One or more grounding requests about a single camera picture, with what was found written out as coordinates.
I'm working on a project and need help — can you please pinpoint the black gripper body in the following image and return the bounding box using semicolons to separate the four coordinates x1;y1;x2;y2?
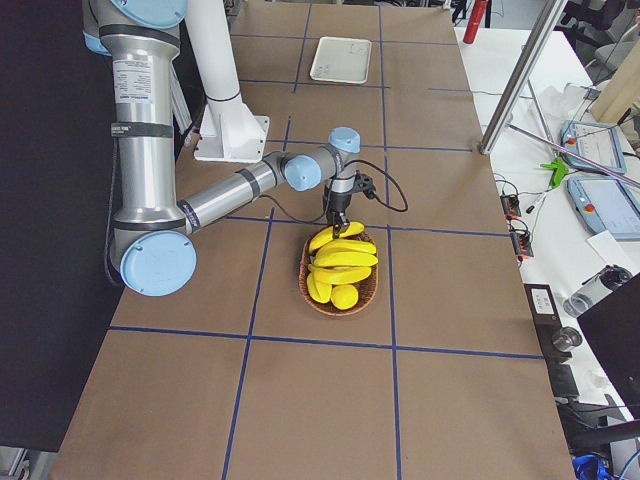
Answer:
326;190;352;215

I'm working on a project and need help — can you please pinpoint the yellow banana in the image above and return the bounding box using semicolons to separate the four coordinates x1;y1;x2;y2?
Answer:
314;240;377;259
313;251;378;268
306;266;372;304
308;221;365;253

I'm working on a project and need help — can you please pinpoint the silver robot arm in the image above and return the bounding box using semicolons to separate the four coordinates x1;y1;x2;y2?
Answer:
82;1;360;297

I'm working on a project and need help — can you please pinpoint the brown wicker basket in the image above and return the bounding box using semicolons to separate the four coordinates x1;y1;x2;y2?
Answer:
298;230;379;317

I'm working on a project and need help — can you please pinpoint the white bear tray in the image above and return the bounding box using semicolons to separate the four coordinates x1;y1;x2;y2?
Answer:
310;36;372;85

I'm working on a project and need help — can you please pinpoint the green plastic clamp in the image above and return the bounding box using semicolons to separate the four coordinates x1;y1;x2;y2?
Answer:
540;156;570;190

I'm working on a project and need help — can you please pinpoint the red fire extinguisher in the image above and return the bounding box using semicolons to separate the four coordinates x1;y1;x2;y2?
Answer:
463;0;489;44

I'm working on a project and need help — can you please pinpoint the lower teach pendant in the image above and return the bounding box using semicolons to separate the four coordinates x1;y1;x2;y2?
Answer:
566;176;639;241

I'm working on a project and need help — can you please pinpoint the teach pendant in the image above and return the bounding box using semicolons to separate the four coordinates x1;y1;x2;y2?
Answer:
566;176;639;241
560;121;627;174

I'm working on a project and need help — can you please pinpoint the upper teach pendant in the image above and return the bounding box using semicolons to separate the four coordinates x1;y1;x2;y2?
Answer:
560;121;627;174

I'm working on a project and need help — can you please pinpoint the black monitor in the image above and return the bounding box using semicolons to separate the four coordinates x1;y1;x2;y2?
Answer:
578;275;640;405

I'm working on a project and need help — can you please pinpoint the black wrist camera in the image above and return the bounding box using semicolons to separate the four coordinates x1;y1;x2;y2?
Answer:
351;171;377;200

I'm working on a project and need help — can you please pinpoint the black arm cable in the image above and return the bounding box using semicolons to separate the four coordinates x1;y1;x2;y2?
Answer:
253;158;409;224

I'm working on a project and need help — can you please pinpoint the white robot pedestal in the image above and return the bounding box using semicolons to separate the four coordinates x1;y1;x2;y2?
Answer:
185;0;269;163

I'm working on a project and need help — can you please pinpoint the aluminium frame post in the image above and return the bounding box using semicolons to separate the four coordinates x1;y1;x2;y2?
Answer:
479;0;567;155

